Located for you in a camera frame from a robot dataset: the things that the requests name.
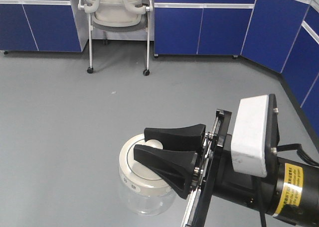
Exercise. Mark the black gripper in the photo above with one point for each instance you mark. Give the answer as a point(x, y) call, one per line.
point(176, 162)

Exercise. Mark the glass jar with cream lid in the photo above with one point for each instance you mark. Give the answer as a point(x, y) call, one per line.
point(141, 190)

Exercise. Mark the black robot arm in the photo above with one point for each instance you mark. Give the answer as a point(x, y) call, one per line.
point(197, 165)

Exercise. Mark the blue lab cabinet middle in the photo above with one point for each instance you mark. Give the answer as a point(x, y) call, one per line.
point(201, 27)

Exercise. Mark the blue lab cabinet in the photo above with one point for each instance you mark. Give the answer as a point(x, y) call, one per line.
point(40, 25)
point(283, 35)
point(201, 27)

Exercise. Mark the blue lab cabinet right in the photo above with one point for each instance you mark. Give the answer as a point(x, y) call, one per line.
point(283, 35)

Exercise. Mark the white mesh office chair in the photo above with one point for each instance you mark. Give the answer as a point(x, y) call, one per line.
point(117, 16)

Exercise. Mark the blue lab cabinet left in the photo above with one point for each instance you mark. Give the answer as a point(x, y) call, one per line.
point(40, 25)

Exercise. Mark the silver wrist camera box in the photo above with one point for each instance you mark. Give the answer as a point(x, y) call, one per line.
point(248, 143)

